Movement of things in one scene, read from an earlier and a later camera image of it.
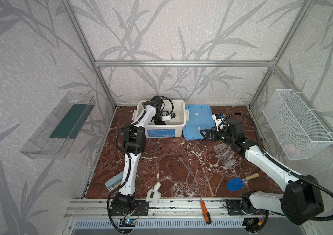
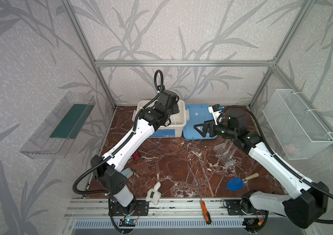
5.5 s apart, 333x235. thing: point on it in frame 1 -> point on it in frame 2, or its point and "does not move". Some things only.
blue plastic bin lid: (201, 118) does not move
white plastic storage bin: (173, 128) does not move
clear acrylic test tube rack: (225, 153) does not move
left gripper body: (157, 119) -> (172, 107)
